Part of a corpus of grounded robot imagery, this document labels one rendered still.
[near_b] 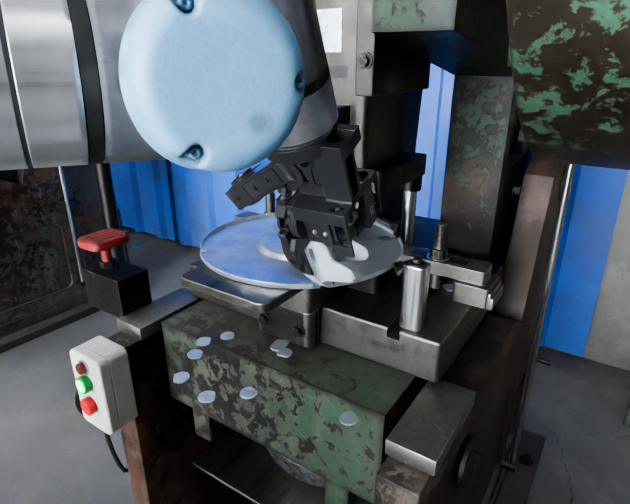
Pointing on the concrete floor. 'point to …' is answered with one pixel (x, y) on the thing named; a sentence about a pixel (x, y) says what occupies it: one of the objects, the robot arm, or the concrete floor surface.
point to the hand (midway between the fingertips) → (324, 275)
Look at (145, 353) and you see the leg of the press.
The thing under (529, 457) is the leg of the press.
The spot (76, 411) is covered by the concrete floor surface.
